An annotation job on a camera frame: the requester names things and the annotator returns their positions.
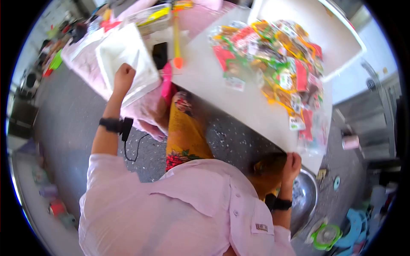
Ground person's left hand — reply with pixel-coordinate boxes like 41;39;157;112
113;63;136;97

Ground person's legs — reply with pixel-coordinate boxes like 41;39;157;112
165;91;287;200

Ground person's right hand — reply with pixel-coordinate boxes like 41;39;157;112
281;152;302;190

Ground person's right fingers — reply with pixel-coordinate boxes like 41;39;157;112
286;152;302;172

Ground pink plastic tool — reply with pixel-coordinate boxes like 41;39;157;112
161;62;174;106

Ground white plastic bin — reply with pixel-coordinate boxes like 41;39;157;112
95;22;161;108

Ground clear box with yellow contents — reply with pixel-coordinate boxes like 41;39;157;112
127;3;172;35

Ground large white tray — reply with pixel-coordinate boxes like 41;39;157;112
247;0;368;83

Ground blue plastic stool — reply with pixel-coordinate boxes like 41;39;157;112
335;208;373;255

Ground metal cabinet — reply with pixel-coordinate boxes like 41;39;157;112
332;61;402;160

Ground clear plastic bag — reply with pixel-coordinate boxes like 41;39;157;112
296;109;331;158

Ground yellow stick with orange end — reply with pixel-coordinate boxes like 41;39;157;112
172;0;194;70

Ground metal bowl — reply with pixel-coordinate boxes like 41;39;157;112
290;169;319;238

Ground pink cloth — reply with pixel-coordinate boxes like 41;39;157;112
60;0;237;142

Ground black flat device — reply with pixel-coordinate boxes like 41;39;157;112
152;42;169;70

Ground white table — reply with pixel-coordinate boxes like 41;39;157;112
171;6;334;175

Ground person's body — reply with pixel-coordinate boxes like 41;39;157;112
78;154;297;256

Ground person's left fingers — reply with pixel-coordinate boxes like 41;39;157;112
120;63;136;81

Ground black wrist band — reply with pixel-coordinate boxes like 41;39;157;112
265;193;293;212
99;117;134;142

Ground pink cylinder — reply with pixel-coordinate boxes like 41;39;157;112
341;135;360;150

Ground pile of colourful snack packets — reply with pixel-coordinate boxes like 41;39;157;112
208;19;325;141

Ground small green fan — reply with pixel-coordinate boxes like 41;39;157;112
310;223;343;251

